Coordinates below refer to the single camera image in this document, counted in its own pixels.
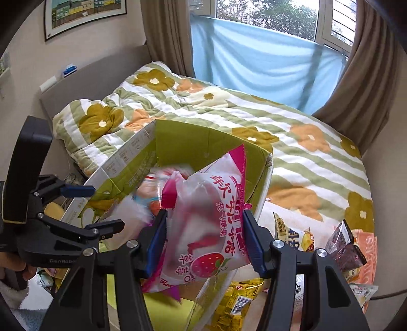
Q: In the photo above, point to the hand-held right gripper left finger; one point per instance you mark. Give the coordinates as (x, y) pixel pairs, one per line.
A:
(157, 242)

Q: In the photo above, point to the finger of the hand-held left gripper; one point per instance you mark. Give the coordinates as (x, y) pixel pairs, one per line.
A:
(79, 191)
(105, 227)

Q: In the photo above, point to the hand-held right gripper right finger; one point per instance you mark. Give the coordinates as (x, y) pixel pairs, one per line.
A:
(254, 246)

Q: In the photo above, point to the pink strawberry snack packet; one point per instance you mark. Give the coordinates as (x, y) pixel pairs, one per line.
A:
(203, 229)

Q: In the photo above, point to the green cardboard box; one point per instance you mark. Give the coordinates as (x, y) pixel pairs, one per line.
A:
(203, 143)

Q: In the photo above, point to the person's left forearm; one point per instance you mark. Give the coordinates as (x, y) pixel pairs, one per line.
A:
(19, 305)

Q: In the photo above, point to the person's left hand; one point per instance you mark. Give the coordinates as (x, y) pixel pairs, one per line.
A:
(11, 263)

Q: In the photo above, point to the yellow object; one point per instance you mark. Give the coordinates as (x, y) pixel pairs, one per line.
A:
(53, 210)

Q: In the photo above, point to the yellow white snack packet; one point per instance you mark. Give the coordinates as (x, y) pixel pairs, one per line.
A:
(291, 234)

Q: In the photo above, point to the white blue snack packet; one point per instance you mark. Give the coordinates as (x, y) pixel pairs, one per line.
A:
(146, 191)

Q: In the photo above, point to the dark brown snack packet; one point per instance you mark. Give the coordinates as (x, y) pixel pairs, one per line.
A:
(345, 251)

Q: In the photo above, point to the small blue white box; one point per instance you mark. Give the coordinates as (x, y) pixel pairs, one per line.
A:
(70, 70)

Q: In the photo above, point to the grey headboard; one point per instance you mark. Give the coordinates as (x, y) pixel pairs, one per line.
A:
(95, 76)

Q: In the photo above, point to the floral striped blanket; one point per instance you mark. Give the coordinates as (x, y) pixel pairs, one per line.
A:
(254, 121)

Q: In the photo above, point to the brown curtain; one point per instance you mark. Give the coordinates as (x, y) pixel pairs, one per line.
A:
(365, 79)
(168, 35)

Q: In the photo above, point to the light blue window cloth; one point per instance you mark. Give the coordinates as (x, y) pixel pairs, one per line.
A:
(260, 60)

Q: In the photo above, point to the window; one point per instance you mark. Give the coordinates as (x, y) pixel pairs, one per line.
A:
(270, 12)

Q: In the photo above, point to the framed wall picture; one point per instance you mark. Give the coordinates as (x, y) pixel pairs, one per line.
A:
(82, 12)

